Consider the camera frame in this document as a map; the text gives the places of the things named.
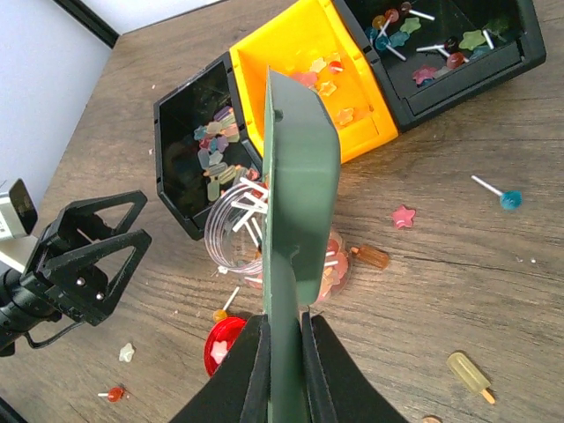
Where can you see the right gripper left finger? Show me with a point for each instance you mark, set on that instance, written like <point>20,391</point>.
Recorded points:
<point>239,389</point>

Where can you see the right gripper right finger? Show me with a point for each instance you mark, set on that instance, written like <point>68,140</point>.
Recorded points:
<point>336,388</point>

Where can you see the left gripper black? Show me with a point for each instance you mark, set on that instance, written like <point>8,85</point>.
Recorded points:
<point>79,268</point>

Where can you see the red round lid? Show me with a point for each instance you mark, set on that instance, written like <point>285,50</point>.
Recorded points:
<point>220,340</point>

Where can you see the clear plastic jar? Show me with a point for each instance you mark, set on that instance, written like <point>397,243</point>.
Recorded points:
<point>233,237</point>

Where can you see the black bin with popsicle candies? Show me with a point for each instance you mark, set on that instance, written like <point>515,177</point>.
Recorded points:
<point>180,118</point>

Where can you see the green slotted plastic scoop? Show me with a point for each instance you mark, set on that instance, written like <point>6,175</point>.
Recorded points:
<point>301,163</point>

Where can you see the orange bin with gummies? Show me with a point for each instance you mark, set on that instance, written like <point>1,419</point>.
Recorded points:
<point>308,42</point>

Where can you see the black bin with lollipops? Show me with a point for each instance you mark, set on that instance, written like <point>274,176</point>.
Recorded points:
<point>428,56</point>

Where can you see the white star candy in lid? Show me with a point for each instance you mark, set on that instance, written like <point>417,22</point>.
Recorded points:
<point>219,350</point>

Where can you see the orange lollipop near lid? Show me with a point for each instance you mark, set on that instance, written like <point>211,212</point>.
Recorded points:
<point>221,314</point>

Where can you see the white star candy on table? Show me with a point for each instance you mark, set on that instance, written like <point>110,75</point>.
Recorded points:
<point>126,353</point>

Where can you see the red lollipop on table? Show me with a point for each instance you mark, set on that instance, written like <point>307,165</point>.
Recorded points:
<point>113,395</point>

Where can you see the popsicle candy right of jar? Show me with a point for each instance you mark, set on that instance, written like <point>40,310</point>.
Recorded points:
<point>470,375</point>

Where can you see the orange popsicle candy on table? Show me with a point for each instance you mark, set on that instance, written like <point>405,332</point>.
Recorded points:
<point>372,256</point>

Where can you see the pink star candy near bins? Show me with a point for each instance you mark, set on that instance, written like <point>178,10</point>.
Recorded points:
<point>403,217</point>

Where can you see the blue lollipop on table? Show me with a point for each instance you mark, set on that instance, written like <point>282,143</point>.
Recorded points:
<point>509,200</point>

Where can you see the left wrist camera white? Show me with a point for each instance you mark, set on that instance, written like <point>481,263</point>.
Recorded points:
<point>18,219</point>

